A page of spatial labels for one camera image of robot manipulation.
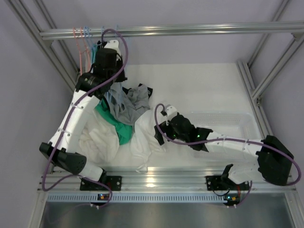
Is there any white tank top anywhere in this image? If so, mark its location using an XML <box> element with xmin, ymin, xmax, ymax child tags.
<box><xmin>130</xmin><ymin>109</ymin><xmax>166</xmax><ymax>173</ymax></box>

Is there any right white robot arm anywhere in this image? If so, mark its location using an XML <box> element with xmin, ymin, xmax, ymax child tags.
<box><xmin>154</xmin><ymin>112</ymin><xmax>294</xmax><ymax>189</ymax></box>

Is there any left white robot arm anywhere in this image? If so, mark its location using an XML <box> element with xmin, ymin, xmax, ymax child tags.
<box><xmin>39</xmin><ymin>44</ymin><xmax>126</xmax><ymax>190</ymax></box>

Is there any gray tank top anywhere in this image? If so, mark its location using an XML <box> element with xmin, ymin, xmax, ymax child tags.
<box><xmin>107</xmin><ymin>83</ymin><xmax>150</xmax><ymax>126</ymax></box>

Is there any black garment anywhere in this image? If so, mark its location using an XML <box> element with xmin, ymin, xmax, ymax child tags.
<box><xmin>122</xmin><ymin>84</ymin><xmax>153</xmax><ymax>98</ymax></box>

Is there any green garment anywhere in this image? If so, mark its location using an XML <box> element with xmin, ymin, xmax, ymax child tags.
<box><xmin>95</xmin><ymin>99</ymin><xmax>133</xmax><ymax>145</ymax></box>

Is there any clear plastic basket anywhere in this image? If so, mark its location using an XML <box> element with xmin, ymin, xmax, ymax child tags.
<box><xmin>185</xmin><ymin>112</ymin><xmax>261</xmax><ymax>162</ymax></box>

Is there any large white garment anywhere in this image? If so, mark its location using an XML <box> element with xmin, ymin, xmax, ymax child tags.
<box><xmin>76</xmin><ymin>109</ymin><xmax>119</xmax><ymax>165</ymax></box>

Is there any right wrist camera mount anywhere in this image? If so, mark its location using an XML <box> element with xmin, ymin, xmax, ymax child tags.
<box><xmin>161</xmin><ymin>105</ymin><xmax>178</xmax><ymax>121</ymax></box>

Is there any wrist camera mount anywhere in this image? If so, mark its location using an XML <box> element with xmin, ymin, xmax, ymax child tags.
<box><xmin>161</xmin><ymin>105</ymin><xmax>178</xmax><ymax>121</ymax></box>
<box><xmin>105</xmin><ymin>39</ymin><xmax>121</xmax><ymax>54</ymax></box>

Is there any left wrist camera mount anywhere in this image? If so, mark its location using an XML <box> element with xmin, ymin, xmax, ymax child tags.
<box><xmin>105</xmin><ymin>39</ymin><xmax>121</xmax><ymax>54</ymax></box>

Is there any blue wire hanger with green garment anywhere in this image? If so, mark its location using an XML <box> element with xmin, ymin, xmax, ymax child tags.
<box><xmin>84</xmin><ymin>26</ymin><xmax>98</xmax><ymax>65</ymax></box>

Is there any pink wire hanger outer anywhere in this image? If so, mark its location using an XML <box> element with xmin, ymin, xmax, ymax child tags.
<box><xmin>73</xmin><ymin>27</ymin><xmax>82</xmax><ymax>75</ymax></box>

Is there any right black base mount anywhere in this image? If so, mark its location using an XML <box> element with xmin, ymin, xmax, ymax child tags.
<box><xmin>205</xmin><ymin>175</ymin><xmax>229</xmax><ymax>191</ymax></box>

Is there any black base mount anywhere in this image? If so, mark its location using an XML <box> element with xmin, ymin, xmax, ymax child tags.
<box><xmin>79</xmin><ymin>175</ymin><xmax>122</xmax><ymax>191</ymax></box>
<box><xmin>205</xmin><ymin>175</ymin><xmax>229</xmax><ymax>191</ymax></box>

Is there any front aluminium rail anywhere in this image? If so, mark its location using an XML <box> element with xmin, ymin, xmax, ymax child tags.
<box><xmin>37</xmin><ymin>166</ymin><xmax>297</xmax><ymax>193</ymax></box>

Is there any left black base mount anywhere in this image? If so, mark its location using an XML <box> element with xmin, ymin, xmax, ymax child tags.
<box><xmin>79</xmin><ymin>175</ymin><xmax>122</xmax><ymax>191</ymax></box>

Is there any perforated cable duct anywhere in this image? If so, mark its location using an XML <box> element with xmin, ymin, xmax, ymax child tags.
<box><xmin>47</xmin><ymin>193</ymin><xmax>227</xmax><ymax>203</ymax></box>

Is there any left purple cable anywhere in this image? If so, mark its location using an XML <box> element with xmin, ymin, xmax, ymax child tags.
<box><xmin>41</xmin><ymin>28</ymin><xmax>130</xmax><ymax>209</ymax></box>

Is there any aluminium hanging rail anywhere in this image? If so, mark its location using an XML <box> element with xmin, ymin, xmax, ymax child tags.
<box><xmin>39</xmin><ymin>21</ymin><xmax>304</xmax><ymax>40</ymax></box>

